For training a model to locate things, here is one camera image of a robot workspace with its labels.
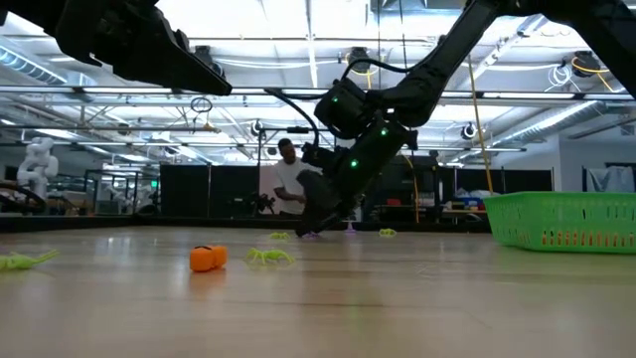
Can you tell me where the black equipment rack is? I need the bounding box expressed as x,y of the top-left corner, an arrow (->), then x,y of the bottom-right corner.
375,153 -> 442,224

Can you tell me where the black camera gantry frame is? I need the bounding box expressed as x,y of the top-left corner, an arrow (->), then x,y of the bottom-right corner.
255,125 -> 339,220

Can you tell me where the silver ventilation duct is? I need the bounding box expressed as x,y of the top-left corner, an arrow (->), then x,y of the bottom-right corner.
489,96 -> 636,148

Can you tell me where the grey hanging cloth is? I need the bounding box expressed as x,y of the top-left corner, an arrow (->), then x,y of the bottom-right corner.
587,165 -> 636,194

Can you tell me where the long ceiling light strip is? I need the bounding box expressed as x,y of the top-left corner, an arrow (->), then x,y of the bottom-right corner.
74,87 -> 636,101

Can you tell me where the person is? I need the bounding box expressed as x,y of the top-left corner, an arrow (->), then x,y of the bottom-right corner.
271,137 -> 313,219

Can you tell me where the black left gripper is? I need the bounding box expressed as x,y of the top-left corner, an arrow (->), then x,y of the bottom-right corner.
52,0 -> 234,97

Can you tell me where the pink backdrop curtain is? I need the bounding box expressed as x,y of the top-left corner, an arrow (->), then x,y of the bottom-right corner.
258,164 -> 279,219

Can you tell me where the orange plastic skeleton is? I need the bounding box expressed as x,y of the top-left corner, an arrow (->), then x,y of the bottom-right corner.
189,245 -> 230,273

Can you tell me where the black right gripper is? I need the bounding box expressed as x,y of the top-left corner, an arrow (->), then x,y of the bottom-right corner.
294,142 -> 360,239

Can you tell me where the black hanging cable loop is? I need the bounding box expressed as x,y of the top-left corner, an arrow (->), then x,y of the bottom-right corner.
190,95 -> 214,114

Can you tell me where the black ceiling cable reel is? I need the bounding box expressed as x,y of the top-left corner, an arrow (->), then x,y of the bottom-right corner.
570,50 -> 602,80
346,46 -> 373,76
193,45 -> 228,84

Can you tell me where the black partition panel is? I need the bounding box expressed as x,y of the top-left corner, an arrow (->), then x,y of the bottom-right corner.
455,167 -> 556,194
158,164 -> 211,219
210,164 -> 260,219

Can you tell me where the green plastic basket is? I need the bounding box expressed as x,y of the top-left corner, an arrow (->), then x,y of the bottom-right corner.
482,191 -> 636,256

